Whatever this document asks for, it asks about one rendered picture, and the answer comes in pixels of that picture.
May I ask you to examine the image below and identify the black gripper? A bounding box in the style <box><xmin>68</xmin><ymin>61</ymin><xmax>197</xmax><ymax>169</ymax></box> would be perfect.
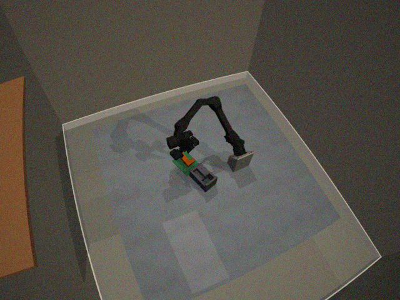
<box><xmin>170</xmin><ymin>136</ymin><xmax>199</xmax><ymax>160</ymax></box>

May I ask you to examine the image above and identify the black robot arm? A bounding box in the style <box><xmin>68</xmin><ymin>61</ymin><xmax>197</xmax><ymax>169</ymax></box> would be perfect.
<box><xmin>166</xmin><ymin>96</ymin><xmax>247</xmax><ymax>156</ymax></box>

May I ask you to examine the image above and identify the orange l-shaped part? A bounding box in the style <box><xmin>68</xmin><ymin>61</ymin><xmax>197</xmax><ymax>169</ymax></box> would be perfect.
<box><xmin>180</xmin><ymin>153</ymin><xmax>195</xmax><ymax>167</ymax></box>

